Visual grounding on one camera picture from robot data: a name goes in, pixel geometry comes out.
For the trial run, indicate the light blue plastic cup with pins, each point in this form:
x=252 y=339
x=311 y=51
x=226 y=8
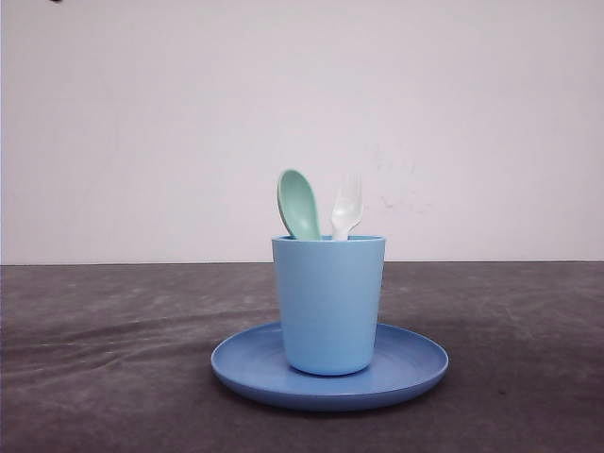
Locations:
x=328 y=294

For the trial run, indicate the blue plastic plate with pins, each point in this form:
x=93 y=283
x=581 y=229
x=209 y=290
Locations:
x=405 y=365

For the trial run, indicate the dark grey table cloth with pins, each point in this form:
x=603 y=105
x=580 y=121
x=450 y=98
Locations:
x=116 y=358

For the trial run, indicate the mint green plastic spoon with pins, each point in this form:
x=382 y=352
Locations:
x=297 y=206

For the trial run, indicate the white plastic fork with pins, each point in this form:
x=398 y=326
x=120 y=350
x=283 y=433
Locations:
x=348 y=208

